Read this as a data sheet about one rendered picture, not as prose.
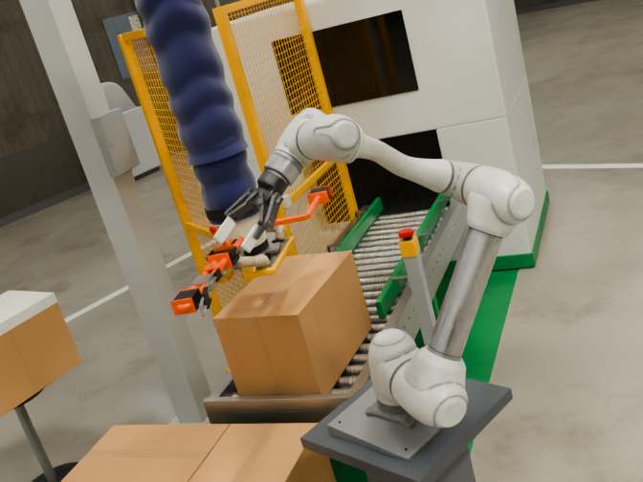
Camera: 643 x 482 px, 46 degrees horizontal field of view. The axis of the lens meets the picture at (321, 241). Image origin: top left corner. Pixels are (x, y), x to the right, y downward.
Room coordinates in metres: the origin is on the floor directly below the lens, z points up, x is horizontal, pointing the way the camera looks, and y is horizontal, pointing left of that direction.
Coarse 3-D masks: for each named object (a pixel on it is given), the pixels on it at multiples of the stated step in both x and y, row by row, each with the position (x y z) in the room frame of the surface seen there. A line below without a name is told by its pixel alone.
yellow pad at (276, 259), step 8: (272, 240) 2.96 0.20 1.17; (288, 240) 2.90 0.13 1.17; (280, 248) 2.82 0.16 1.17; (288, 248) 2.83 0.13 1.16; (272, 256) 2.75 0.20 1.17; (280, 256) 2.74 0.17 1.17; (272, 264) 2.66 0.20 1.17; (280, 264) 2.70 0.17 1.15; (256, 272) 2.64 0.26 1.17; (264, 272) 2.63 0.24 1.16; (272, 272) 2.62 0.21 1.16
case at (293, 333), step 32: (288, 256) 3.33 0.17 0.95; (320, 256) 3.21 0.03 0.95; (352, 256) 3.18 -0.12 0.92; (256, 288) 3.05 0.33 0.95; (288, 288) 2.95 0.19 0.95; (320, 288) 2.86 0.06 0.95; (352, 288) 3.10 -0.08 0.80; (224, 320) 2.82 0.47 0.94; (256, 320) 2.75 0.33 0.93; (288, 320) 2.68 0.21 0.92; (320, 320) 2.79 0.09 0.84; (352, 320) 3.03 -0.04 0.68; (224, 352) 2.85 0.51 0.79; (256, 352) 2.77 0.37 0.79; (288, 352) 2.70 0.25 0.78; (320, 352) 2.73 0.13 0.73; (352, 352) 2.96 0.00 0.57; (256, 384) 2.80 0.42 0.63; (288, 384) 2.72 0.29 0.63; (320, 384) 2.67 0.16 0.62
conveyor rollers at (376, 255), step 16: (384, 224) 4.57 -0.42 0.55; (400, 224) 4.51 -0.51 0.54; (416, 224) 4.45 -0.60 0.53; (368, 240) 4.41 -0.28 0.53; (384, 240) 4.28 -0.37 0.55; (368, 256) 4.13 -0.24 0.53; (384, 256) 4.02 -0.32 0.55; (400, 256) 3.96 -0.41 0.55; (368, 272) 3.86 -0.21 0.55; (384, 272) 3.82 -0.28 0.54; (368, 288) 3.67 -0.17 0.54; (368, 304) 3.48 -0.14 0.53; (384, 320) 3.26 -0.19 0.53; (368, 336) 3.12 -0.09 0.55; (352, 368) 2.87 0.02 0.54; (336, 384) 2.80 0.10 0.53; (352, 384) 2.76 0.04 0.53
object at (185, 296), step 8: (192, 288) 2.28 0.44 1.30; (176, 296) 2.25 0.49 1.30; (184, 296) 2.23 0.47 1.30; (192, 296) 2.21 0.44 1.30; (200, 296) 2.26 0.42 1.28; (176, 304) 2.21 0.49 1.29; (192, 304) 2.20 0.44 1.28; (176, 312) 2.22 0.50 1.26; (184, 312) 2.21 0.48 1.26; (192, 312) 2.20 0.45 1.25
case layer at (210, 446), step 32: (96, 448) 2.80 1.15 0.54; (128, 448) 2.73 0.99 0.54; (160, 448) 2.66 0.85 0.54; (192, 448) 2.60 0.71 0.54; (224, 448) 2.54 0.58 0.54; (256, 448) 2.47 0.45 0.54; (288, 448) 2.42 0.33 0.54; (64, 480) 2.62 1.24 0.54; (96, 480) 2.56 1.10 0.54; (128, 480) 2.50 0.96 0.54; (160, 480) 2.44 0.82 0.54; (192, 480) 2.38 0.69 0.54; (224, 480) 2.33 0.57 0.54; (256, 480) 2.27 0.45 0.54; (288, 480) 2.24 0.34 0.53; (320, 480) 2.42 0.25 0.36
